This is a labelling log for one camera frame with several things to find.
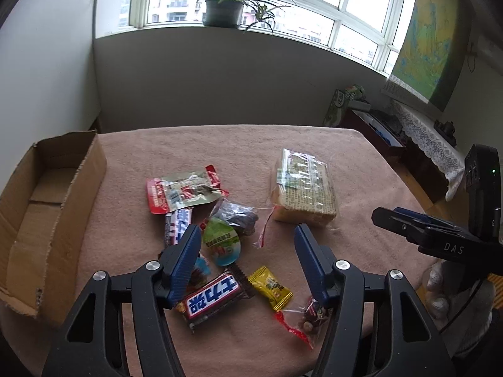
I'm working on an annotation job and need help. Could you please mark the clear bag red nuts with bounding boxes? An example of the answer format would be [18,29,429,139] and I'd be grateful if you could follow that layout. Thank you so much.
[274,296,333,350]

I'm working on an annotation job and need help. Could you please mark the yellow candy packet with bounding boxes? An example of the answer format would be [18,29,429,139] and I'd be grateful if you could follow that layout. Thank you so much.
[248,265,293,312]

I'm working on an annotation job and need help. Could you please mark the snickers bar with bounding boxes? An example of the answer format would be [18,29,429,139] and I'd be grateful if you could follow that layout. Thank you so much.
[176,270,247,332]
[164,208,193,247]

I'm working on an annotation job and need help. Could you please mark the clear cracker pack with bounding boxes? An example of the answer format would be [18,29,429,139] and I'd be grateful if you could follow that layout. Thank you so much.
[270,148,339,227]

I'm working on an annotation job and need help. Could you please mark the red silver snack pouch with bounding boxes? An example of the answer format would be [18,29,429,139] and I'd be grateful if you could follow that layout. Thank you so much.
[146,164,229,215]

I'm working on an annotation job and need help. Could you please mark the dark dried fruit bag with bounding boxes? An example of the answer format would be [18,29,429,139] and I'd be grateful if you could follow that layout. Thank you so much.
[210,198,258,236]

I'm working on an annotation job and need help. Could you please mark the red green jelly pouch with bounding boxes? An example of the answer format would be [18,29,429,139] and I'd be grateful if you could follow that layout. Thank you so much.
[188,253,212,289]

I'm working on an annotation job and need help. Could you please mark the gloved right hand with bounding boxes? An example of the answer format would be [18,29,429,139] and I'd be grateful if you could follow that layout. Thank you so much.
[422,260,495,358]

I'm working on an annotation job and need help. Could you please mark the white lace cloth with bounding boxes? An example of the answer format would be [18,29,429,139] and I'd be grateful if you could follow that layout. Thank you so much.
[391,100,465,202]

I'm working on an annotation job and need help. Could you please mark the dark wooden side cabinet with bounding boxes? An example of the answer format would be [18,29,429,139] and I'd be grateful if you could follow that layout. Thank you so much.
[339,109,448,202]

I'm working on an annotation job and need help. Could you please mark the green white carton box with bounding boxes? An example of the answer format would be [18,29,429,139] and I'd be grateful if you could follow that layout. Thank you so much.
[322,84,366,127]

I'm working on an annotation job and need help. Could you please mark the brown cardboard box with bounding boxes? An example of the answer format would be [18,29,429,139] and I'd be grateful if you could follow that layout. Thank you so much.
[1,131,107,325]

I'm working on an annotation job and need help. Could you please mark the white cabinet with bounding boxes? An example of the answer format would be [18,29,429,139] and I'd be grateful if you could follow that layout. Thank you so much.
[0,0,100,184]

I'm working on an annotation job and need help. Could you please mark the potted spider plant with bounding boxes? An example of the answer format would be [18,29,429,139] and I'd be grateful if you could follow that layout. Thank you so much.
[197,0,297,35]

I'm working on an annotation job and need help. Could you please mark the black camera on cabinet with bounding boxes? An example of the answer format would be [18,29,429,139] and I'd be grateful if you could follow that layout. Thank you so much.
[433,120,457,147]

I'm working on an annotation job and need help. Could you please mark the yellow green wall map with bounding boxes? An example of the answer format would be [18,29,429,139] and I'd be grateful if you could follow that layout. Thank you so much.
[383,0,471,115]

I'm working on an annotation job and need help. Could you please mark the white window frame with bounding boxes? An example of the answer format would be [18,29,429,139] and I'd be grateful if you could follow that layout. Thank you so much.
[118,0,415,74]

